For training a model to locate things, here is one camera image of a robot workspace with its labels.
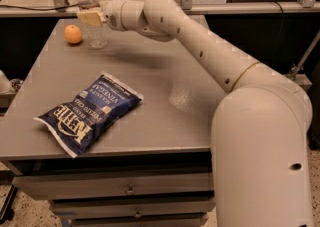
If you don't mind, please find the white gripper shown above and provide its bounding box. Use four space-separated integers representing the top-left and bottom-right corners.
77 0 127 31

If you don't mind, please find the clear plastic water bottle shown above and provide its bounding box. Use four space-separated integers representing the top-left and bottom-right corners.
77 0 107 49

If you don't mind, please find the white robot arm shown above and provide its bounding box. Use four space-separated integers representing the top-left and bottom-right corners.
78 0 314 227

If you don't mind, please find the orange fruit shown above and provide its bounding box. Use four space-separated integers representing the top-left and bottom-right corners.
64 25 82 44

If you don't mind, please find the blue Kettle chips bag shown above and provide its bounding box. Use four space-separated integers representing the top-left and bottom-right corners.
35 72 143 158

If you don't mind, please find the white object at left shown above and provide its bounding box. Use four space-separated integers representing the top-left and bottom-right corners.
0 70 12 94

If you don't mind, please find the grey drawer cabinet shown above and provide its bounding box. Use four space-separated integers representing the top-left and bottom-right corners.
0 15 234 227

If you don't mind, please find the top grey drawer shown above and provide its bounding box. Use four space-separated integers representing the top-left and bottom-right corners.
13 172 213 200

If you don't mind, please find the grey drawer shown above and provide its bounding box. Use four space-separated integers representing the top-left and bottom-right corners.
71 213 208 227
13 172 213 200
50 198 215 219

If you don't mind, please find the middle grey drawer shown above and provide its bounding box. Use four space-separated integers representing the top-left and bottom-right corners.
50 198 215 219

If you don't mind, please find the bottom grey drawer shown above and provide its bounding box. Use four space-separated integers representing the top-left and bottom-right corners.
71 213 208 227

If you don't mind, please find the black cable on ledge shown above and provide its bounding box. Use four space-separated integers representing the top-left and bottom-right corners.
0 2 81 12

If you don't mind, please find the black hanging cable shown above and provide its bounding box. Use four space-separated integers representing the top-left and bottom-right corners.
271 1 285 69

